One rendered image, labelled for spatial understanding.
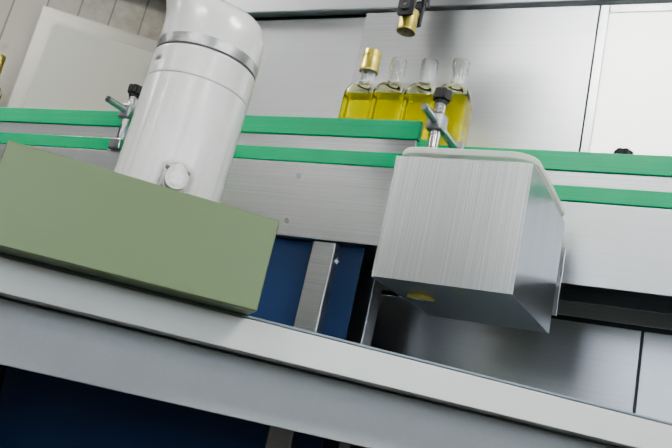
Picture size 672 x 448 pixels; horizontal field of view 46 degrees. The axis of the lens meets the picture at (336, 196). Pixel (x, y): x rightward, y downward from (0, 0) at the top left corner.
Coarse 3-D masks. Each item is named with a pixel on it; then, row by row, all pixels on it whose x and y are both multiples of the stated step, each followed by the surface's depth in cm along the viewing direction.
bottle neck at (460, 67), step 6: (456, 60) 138; (462, 60) 137; (456, 66) 137; (462, 66) 137; (468, 66) 138; (456, 72) 137; (462, 72) 137; (450, 78) 138; (456, 78) 136; (462, 78) 137
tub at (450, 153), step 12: (420, 156) 98; (432, 156) 97; (444, 156) 97; (456, 156) 96; (468, 156) 95; (480, 156) 94; (492, 156) 93; (504, 156) 92; (516, 156) 92; (528, 156) 92; (540, 168) 93; (552, 192) 100
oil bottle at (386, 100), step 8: (376, 88) 140; (384, 88) 140; (392, 88) 139; (400, 88) 139; (376, 96) 140; (384, 96) 139; (392, 96) 138; (400, 96) 138; (376, 104) 139; (384, 104) 139; (392, 104) 138; (400, 104) 139; (368, 112) 140; (376, 112) 139; (384, 112) 138; (392, 112) 137
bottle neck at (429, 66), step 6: (426, 60) 140; (432, 60) 140; (426, 66) 140; (432, 66) 140; (420, 72) 140; (426, 72) 139; (432, 72) 140; (420, 78) 140; (426, 78) 139; (432, 78) 139; (432, 84) 139
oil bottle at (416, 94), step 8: (408, 88) 138; (416, 88) 138; (424, 88) 137; (432, 88) 137; (408, 96) 138; (416, 96) 137; (424, 96) 136; (432, 96) 136; (408, 104) 137; (416, 104) 136; (432, 104) 136; (400, 112) 137; (408, 112) 136; (416, 112) 136; (416, 120) 135; (424, 120) 135; (424, 128) 134; (424, 136) 134
